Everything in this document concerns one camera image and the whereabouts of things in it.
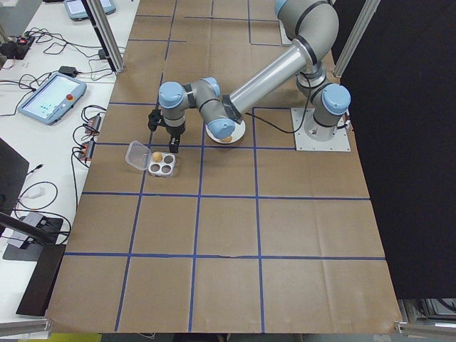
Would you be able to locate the clear plastic egg tray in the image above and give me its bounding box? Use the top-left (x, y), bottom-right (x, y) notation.
top-left (125, 140), bottom-right (178, 178)

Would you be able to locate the white round plate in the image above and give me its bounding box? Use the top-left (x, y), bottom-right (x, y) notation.
top-left (205, 119), bottom-right (247, 145)

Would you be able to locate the small black orange hub box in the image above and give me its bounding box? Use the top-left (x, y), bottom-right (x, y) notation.
top-left (83, 113), bottom-right (103, 135)
top-left (76, 140), bottom-right (95, 160)

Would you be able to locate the blue grey teach pendant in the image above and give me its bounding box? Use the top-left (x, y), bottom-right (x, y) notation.
top-left (63, 0), bottom-right (117, 21)
top-left (16, 71), bottom-right (88, 126)

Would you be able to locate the black monitor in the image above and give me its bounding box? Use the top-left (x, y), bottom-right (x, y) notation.
top-left (0, 137), bottom-right (30, 214)

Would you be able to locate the black power strip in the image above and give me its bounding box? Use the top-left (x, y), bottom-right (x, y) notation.
top-left (0, 33), bottom-right (36, 61)

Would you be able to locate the grey docking box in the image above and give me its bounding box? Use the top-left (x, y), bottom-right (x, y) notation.
top-left (19, 212), bottom-right (46, 229)

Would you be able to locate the black flat stand base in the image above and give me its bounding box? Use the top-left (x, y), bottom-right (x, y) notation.
top-left (2, 217), bottom-right (65, 261)

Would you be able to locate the long dark board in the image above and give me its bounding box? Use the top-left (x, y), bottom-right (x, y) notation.
top-left (16, 244), bottom-right (67, 317)

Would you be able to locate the aluminium edge bar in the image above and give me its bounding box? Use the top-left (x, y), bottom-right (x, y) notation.
top-left (393, 319), bottom-right (456, 338)
top-left (0, 318), bottom-right (54, 338)

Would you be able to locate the black hub cable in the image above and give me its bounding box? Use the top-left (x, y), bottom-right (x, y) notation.
top-left (70, 142), bottom-right (90, 214)
top-left (73, 103), bottom-right (108, 143)

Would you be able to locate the aluminium profile post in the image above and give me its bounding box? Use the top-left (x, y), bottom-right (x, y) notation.
top-left (85, 0), bottom-right (126, 75)

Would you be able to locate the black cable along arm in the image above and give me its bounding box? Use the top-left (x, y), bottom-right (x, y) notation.
top-left (253, 85), bottom-right (314, 135)

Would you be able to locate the white adapter cable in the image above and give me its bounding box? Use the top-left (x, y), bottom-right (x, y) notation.
top-left (14, 181), bottom-right (58, 214)

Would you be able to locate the white square base plate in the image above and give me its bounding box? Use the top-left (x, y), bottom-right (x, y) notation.
top-left (279, 24), bottom-right (299, 47)
top-left (290, 106), bottom-right (352, 153)

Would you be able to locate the aluminium frame bar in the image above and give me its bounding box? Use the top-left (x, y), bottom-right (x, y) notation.
top-left (334, 0), bottom-right (382, 78)

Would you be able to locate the black frame cover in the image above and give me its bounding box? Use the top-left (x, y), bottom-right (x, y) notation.
top-left (323, 0), bottom-right (456, 300)

